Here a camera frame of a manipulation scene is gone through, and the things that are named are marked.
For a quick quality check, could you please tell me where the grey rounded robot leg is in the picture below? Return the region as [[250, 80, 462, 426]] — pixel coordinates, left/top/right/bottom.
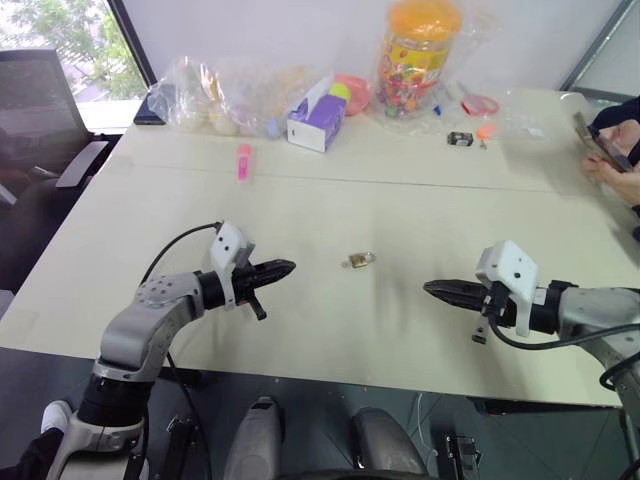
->
[[351, 406, 432, 480], [221, 394, 287, 480]]

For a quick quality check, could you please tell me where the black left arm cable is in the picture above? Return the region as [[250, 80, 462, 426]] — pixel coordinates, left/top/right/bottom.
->
[[139, 222, 224, 287]]

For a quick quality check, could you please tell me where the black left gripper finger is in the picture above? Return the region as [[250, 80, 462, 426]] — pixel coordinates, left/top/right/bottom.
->
[[254, 258, 298, 276], [254, 270, 295, 291]]

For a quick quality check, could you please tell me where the clear plastic bag of items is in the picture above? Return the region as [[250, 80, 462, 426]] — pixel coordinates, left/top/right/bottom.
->
[[146, 55, 324, 139]]

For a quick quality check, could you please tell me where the white shoe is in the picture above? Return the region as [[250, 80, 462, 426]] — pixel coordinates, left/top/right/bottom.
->
[[40, 399, 74, 435]]

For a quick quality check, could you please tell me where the pink round container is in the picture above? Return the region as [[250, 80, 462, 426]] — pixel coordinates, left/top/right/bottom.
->
[[333, 74, 374, 118]]

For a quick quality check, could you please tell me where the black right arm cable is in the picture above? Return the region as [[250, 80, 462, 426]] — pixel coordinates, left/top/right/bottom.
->
[[486, 308, 640, 392]]

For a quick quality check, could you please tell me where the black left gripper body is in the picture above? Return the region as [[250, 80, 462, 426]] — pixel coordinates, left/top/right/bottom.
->
[[230, 257, 268, 323]]

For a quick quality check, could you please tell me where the black window frame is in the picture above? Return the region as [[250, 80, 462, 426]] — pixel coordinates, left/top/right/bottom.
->
[[106, 0, 154, 90]]

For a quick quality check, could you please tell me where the black office chair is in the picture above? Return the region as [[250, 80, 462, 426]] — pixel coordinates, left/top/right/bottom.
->
[[0, 47, 112, 297]]

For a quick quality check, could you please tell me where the candy jar with orange lid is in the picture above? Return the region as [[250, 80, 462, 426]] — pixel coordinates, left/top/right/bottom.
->
[[373, 0, 464, 122]]

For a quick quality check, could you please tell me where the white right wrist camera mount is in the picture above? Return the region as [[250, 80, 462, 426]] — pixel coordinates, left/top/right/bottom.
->
[[474, 240, 542, 338]]

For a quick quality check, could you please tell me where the smartphone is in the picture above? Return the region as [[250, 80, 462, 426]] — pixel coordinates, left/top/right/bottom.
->
[[571, 110, 633, 174]]

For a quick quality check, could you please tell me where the person's dark sleeve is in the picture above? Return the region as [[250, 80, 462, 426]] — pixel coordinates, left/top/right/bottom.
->
[[588, 93, 640, 169]]

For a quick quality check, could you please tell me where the pink marker pen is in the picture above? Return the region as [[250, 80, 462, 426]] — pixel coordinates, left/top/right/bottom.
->
[[235, 143, 256, 186]]

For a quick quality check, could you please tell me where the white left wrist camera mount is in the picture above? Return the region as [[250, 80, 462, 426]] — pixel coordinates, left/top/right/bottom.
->
[[208, 221, 257, 312]]

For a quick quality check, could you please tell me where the black device under table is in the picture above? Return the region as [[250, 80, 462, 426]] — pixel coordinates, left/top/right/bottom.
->
[[441, 433, 482, 480]]

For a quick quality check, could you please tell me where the thin white cable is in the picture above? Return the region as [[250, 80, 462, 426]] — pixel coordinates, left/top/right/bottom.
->
[[413, 391, 440, 462]]

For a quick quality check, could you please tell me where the dark blue notebook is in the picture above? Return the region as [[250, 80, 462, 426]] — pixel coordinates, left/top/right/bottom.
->
[[133, 91, 169, 127]]

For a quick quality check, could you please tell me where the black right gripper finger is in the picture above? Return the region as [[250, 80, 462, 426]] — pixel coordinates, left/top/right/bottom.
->
[[427, 290, 485, 310], [422, 279, 485, 296]]

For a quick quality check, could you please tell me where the black stand under table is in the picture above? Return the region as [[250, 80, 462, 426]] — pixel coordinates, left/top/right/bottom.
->
[[162, 413, 202, 480]]

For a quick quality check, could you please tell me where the purple white tissue box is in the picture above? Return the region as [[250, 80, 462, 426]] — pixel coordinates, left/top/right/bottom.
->
[[285, 74, 349, 154]]

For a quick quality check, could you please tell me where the person's bare hand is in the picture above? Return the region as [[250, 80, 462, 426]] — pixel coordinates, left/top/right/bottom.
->
[[581, 151, 640, 207], [595, 123, 637, 157]]

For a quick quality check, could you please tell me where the crumpled clear plastic wrap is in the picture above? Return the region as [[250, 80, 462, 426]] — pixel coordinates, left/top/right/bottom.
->
[[429, 74, 556, 146]]

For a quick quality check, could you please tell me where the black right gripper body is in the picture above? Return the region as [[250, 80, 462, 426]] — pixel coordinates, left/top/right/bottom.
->
[[472, 282, 519, 345]]

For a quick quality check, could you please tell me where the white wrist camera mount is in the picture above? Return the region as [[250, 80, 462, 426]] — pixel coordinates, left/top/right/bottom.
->
[[474, 240, 542, 338], [208, 221, 257, 312]]

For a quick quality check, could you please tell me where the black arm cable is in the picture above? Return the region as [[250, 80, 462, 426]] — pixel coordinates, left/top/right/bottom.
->
[[486, 308, 640, 392], [139, 222, 224, 287]]

